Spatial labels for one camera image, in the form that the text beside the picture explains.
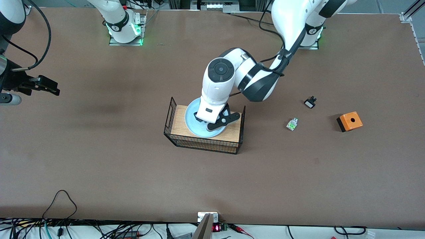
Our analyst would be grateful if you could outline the light blue round plate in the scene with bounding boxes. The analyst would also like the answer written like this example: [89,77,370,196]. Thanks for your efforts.
[184,97,227,138]

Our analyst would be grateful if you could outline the black power adapter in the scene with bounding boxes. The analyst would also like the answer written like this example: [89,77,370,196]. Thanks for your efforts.
[114,230,140,239]

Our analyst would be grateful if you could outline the black left camera mount bracket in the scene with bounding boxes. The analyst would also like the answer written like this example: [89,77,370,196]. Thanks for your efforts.
[207,103,241,131]

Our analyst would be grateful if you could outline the black wire rack wooden shelf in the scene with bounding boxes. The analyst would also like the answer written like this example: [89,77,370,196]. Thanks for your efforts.
[163,97,246,155]

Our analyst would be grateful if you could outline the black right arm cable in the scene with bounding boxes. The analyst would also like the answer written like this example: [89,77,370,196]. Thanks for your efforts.
[0,0,52,71]

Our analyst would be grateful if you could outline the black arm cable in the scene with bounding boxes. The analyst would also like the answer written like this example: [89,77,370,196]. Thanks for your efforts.
[0,0,52,71]
[229,7,307,97]

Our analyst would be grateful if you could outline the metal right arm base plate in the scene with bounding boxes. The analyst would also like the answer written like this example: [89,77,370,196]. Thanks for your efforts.
[109,13,147,46]

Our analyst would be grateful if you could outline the silver metal clamp bracket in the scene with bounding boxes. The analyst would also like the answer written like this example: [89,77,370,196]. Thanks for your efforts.
[197,211,219,223]

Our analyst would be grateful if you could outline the black looped cable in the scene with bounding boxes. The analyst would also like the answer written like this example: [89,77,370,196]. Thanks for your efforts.
[42,190,78,220]

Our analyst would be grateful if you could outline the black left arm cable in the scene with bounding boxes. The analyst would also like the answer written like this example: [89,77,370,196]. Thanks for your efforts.
[229,7,307,97]

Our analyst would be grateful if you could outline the black cable across table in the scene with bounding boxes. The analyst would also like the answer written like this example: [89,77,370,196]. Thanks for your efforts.
[226,12,277,26]

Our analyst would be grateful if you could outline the grey camera support beam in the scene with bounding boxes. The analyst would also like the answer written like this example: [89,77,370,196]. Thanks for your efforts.
[192,213,213,239]

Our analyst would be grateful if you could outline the aluminium frame profile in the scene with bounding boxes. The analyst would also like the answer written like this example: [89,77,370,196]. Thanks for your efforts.
[169,0,267,13]

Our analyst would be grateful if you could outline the red test lead wires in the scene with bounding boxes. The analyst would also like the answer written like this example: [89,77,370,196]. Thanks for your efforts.
[228,224,255,239]

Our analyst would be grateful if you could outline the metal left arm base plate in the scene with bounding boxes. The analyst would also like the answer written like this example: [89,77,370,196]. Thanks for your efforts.
[297,26,324,50]

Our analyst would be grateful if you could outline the orange button enclosure box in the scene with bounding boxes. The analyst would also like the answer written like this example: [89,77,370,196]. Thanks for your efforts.
[336,112,364,133]

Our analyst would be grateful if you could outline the black cable on white ledge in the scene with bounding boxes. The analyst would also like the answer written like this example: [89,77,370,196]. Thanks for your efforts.
[333,225,368,235]

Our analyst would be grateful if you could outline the aluminium table edge rail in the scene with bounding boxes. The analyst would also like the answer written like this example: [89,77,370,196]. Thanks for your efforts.
[400,0,425,65]

